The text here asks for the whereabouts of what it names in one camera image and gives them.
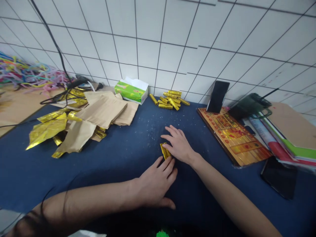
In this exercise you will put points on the person's left hand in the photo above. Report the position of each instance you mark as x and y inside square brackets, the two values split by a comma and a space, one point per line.
[150, 185]

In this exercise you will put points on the person's right hand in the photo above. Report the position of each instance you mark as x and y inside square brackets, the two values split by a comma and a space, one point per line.
[181, 145]

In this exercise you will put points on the gold foil sheet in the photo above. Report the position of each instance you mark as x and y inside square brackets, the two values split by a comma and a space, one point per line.
[165, 151]

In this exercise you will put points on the dark blue table cloth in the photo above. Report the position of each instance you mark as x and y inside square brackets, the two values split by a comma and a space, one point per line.
[111, 163]

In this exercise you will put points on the heap of rolled gold ingots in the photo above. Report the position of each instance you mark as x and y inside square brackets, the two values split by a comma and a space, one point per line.
[170, 100]

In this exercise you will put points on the person's body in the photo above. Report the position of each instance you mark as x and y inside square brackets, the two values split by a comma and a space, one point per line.
[163, 232]

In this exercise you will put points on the stack of gold printed paper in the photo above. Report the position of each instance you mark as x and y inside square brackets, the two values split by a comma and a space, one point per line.
[234, 138]

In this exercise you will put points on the black phone with stand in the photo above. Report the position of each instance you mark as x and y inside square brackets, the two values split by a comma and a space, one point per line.
[217, 97]

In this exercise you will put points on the green tissue box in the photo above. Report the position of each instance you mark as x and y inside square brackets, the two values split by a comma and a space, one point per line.
[129, 91]

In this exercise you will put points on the pile of brown paper sheets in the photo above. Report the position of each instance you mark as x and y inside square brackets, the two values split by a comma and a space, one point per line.
[103, 111]

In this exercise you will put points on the black plug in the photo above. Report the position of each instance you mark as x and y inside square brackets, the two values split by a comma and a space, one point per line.
[100, 86]

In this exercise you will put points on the flat black phone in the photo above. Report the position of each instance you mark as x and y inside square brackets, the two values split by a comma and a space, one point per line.
[279, 177]

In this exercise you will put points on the thin black rod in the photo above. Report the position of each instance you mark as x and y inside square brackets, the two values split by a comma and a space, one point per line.
[271, 92]

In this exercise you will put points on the stack of folders and books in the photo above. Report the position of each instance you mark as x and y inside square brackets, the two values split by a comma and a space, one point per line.
[291, 133]

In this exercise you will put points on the pile of crumpled gold foil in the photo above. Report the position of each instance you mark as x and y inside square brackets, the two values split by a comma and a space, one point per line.
[49, 128]

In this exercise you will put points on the black power strip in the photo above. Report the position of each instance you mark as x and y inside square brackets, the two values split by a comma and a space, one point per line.
[80, 81]

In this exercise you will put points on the pile of coloured pipe cleaners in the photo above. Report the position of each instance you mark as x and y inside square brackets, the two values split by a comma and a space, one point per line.
[29, 74]

